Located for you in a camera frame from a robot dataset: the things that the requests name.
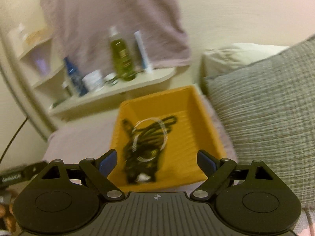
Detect dark green bead necklace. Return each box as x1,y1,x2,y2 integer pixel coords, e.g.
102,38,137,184
121,114,178,153

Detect white pearl necklace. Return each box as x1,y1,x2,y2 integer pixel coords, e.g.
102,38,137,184
131,117,169,163

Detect orange plastic tray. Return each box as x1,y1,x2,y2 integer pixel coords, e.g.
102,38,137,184
108,86,226,192

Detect black smart watch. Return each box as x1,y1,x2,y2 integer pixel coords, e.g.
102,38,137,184
124,149,160,184

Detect person left hand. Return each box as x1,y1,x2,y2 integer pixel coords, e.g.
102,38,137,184
1,202,17,233

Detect dark green small tube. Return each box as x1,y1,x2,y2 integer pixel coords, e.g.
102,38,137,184
49,96,69,109

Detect grey checked pillow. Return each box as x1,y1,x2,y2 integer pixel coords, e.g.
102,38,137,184
203,37,314,207

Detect white cream jar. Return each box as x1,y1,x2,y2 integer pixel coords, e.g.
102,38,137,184
83,70,105,92

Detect black white lip balm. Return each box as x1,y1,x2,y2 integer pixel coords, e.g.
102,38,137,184
62,81,73,98

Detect small green-label jar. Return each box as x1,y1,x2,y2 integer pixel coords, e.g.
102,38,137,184
104,73,118,86

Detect blue spray bottle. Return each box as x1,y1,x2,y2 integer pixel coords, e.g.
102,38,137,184
64,57,88,96

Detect cream wooden shelf unit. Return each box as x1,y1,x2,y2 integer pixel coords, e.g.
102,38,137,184
0,22,177,138

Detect green olive spray bottle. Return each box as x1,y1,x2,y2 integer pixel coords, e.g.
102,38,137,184
109,26,136,81

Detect white pillow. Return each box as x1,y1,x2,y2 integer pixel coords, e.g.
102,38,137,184
200,43,288,79

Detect blue white tube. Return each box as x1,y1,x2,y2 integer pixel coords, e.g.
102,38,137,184
134,30,153,74

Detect purple tube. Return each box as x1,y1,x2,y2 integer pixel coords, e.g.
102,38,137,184
35,58,50,76

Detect small cardboard box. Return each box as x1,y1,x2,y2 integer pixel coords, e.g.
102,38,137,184
25,28,51,45

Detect small clear bottle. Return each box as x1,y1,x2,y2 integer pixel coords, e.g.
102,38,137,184
18,23,28,41

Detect pink hanging towel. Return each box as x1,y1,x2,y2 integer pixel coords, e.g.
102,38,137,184
40,0,191,75

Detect black cable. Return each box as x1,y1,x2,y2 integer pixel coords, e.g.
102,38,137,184
0,116,29,165

